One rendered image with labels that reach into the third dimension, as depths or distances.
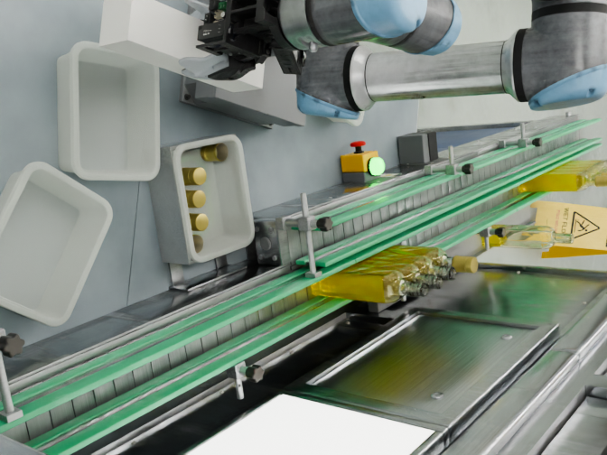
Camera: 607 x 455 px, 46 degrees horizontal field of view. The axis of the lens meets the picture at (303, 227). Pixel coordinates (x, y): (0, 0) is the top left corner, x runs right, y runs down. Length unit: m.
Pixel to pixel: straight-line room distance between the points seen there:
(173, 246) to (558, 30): 0.76
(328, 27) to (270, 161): 0.84
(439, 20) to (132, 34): 0.37
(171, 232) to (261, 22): 0.62
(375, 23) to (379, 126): 1.21
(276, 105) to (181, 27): 0.54
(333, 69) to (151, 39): 0.43
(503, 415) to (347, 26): 0.68
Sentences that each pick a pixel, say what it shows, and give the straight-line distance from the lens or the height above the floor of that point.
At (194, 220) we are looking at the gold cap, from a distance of 1.36.
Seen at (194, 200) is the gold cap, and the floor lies 0.81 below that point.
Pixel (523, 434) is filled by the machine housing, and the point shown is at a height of 1.40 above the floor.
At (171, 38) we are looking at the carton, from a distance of 0.96.
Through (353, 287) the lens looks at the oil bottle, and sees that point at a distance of 1.44.
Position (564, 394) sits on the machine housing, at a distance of 1.31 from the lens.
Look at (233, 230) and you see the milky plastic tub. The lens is 1.46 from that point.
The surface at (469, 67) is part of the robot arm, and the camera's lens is 1.20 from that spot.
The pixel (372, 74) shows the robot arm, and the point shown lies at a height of 1.13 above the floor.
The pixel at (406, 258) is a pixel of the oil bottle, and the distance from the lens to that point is 1.52.
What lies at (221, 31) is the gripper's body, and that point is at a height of 1.22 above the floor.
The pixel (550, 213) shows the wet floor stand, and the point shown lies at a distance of 4.83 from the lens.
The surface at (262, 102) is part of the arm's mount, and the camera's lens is 1.44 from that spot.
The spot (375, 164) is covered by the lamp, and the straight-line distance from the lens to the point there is 1.76.
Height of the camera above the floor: 1.83
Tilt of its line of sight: 40 degrees down
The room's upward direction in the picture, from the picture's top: 92 degrees clockwise
